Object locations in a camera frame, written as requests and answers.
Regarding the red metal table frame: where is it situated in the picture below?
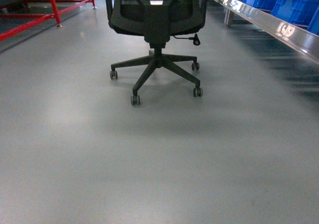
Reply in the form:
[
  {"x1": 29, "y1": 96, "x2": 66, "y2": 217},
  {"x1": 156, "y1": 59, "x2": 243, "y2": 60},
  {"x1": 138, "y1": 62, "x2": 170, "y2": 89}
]
[{"x1": 0, "y1": 0, "x2": 96, "y2": 41}]

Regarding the blue bin on side shelf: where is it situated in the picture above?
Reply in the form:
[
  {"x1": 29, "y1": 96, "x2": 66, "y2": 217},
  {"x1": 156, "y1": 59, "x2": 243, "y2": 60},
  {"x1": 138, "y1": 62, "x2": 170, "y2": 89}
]
[{"x1": 271, "y1": 0, "x2": 319, "y2": 26}]

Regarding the side steel shelf rack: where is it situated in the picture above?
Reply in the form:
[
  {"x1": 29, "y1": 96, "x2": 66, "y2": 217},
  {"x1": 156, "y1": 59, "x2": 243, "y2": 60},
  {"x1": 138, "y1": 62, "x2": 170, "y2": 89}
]
[{"x1": 213, "y1": 0, "x2": 319, "y2": 64}]

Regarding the black office chair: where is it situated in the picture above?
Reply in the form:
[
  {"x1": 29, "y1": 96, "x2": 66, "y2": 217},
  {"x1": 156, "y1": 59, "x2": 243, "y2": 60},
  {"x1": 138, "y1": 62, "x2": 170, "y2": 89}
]
[{"x1": 106, "y1": 0, "x2": 207, "y2": 105}]

